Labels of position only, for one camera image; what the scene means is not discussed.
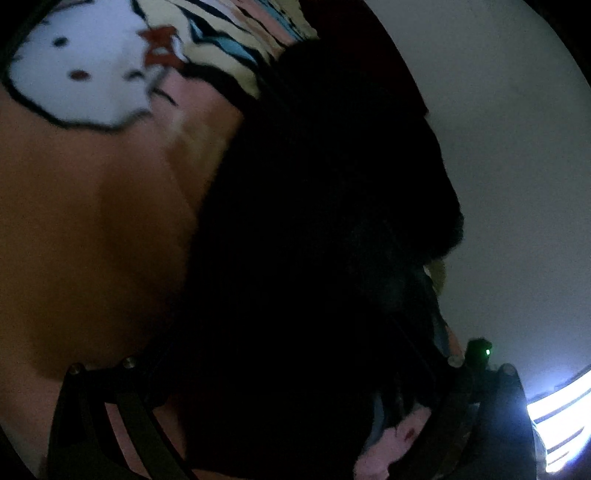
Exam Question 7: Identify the bright window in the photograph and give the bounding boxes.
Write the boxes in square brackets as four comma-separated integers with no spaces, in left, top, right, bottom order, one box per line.
[526,364,591,474]

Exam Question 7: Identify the printed cartoon cat blanket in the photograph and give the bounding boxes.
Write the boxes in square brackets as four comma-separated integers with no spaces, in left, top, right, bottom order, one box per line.
[0,0,462,480]

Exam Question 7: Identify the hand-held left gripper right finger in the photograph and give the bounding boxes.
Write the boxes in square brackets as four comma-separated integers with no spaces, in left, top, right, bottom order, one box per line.
[392,353,541,480]

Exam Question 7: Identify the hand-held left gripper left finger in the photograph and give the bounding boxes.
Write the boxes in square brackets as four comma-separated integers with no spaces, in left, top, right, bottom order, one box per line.
[46,351,195,480]

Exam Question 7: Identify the dark red headboard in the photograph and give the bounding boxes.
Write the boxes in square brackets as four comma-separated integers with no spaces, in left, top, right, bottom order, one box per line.
[295,0,430,116]

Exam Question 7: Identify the black hooded jacket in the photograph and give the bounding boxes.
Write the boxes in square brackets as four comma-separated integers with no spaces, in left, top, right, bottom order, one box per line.
[178,39,465,480]

